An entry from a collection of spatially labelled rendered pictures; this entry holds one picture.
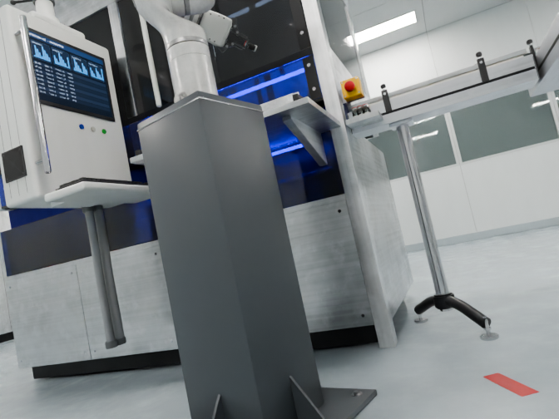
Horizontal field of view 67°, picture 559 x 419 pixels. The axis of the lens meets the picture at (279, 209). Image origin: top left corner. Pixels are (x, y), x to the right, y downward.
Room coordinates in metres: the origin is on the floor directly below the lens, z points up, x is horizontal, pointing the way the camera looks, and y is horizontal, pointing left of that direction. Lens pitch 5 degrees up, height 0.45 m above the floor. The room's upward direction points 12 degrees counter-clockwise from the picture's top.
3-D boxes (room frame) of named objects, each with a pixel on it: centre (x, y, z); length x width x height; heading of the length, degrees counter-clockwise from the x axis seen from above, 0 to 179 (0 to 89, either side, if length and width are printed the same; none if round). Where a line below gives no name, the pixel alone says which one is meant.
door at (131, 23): (1.89, 0.36, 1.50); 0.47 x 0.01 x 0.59; 68
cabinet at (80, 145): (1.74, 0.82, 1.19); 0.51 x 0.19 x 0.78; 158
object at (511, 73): (1.64, -0.70, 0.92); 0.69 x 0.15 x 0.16; 68
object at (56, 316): (2.46, 0.46, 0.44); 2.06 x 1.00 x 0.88; 68
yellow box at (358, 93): (1.62, -0.38, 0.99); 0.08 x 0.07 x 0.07; 158
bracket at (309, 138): (1.50, -0.15, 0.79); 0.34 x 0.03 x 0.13; 158
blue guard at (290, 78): (2.00, 0.64, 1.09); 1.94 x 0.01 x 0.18; 68
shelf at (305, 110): (1.60, 0.08, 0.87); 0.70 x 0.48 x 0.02; 68
